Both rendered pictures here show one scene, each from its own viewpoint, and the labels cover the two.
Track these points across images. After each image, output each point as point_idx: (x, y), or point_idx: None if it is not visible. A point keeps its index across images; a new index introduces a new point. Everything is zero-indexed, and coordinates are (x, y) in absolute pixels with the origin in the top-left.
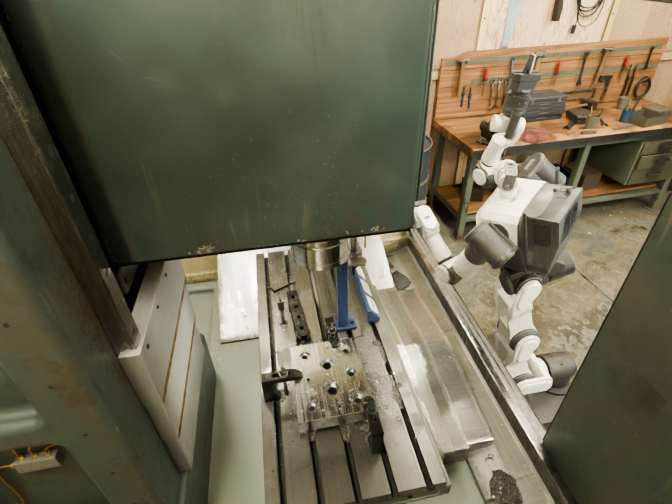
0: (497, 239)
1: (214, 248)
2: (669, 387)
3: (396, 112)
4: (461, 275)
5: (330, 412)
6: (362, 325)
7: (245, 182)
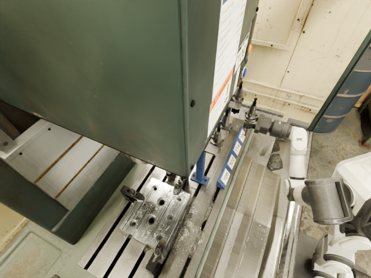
0: (332, 202)
1: (42, 117)
2: None
3: (144, 64)
4: (295, 199)
5: (138, 234)
6: (211, 186)
7: (35, 80)
